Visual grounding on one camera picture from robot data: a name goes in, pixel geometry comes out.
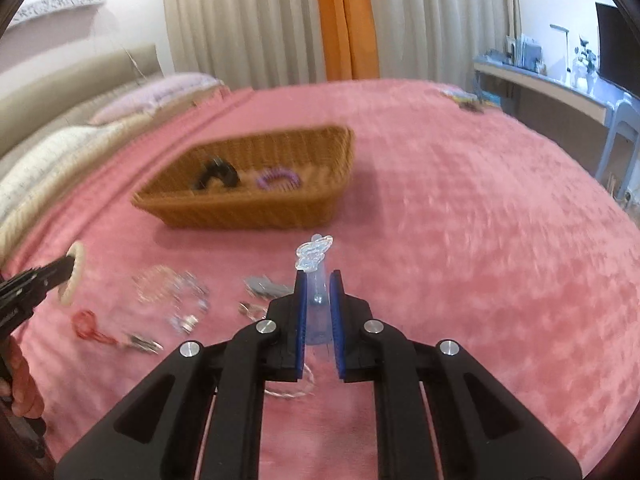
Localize cream woven bangle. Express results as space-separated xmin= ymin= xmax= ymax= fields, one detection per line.
xmin=57 ymin=241 xmax=87 ymax=306

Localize white floral pillow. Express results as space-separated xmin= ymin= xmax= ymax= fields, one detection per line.
xmin=0 ymin=122 xmax=131 ymax=223

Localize brown wicker basket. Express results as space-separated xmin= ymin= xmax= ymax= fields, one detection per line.
xmin=131 ymin=125 xmax=356 ymax=231

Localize white desk lamp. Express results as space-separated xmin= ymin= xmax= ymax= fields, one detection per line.
xmin=550 ymin=23 xmax=576 ymax=73

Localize clear crystal bracelet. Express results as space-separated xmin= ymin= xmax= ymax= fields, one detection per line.
xmin=170 ymin=272 xmax=211 ymax=336

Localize white patterned wall shelf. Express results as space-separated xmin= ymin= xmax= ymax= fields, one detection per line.
xmin=10 ymin=0 xmax=107 ymax=23

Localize silver metal hair clip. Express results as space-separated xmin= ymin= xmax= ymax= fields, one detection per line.
xmin=120 ymin=332 xmax=165 ymax=354

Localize beige padded headboard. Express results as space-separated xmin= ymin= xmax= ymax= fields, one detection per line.
xmin=0 ymin=44 xmax=163 ymax=156

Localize small colourful accessories pile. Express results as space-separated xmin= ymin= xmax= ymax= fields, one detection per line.
xmin=440 ymin=87 xmax=485 ymax=113

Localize red knotted charm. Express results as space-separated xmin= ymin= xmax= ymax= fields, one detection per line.
xmin=72 ymin=310 xmax=121 ymax=346

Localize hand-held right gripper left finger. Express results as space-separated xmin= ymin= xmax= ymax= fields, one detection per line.
xmin=54 ymin=270 xmax=308 ymax=480

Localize clear butterfly hair clip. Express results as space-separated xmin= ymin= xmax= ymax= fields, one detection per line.
xmin=294 ymin=234 xmax=335 ymax=348

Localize light blue desk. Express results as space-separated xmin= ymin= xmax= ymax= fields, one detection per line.
xmin=472 ymin=55 xmax=640 ymax=128

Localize clear thin bangle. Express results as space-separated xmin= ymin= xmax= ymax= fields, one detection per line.
xmin=263 ymin=362 xmax=317 ymax=401

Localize books and frames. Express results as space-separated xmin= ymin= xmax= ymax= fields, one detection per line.
xmin=505 ymin=34 xmax=545 ymax=68

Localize black hair clip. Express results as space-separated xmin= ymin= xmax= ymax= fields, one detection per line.
xmin=192 ymin=158 xmax=240 ymax=192

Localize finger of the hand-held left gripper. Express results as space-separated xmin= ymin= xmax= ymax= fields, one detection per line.
xmin=27 ymin=255 xmax=76 ymax=295

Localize orange curtain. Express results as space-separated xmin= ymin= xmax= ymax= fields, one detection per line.
xmin=312 ymin=0 xmax=376 ymax=81

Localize beige curtain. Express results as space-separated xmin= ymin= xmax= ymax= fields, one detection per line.
xmin=161 ymin=0 xmax=328 ymax=90
xmin=370 ymin=0 xmax=521 ymax=83

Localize white vase with plant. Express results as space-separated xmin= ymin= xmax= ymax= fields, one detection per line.
xmin=572 ymin=35 xmax=599 ymax=93

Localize grey hair clip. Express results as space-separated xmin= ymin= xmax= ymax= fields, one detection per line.
xmin=243 ymin=275 xmax=293 ymax=298

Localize purple spiral hair tie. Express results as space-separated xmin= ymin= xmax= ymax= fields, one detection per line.
xmin=256 ymin=167 xmax=303 ymax=192

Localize light blue chair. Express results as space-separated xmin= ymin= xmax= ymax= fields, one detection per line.
xmin=595 ymin=92 xmax=640 ymax=191

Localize white cable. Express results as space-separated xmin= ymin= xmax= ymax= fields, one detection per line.
xmin=122 ymin=42 xmax=151 ymax=83

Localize black television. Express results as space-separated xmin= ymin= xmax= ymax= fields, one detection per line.
xmin=595 ymin=2 xmax=640 ymax=98

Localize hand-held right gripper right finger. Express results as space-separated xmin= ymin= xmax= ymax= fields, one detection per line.
xmin=330 ymin=270 xmax=583 ymax=480

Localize person's left hand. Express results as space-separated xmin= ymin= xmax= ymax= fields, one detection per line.
xmin=0 ymin=340 xmax=45 ymax=418

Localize purple pillow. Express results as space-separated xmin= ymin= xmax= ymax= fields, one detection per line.
xmin=89 ymin=72 xmax=226 ymax=126

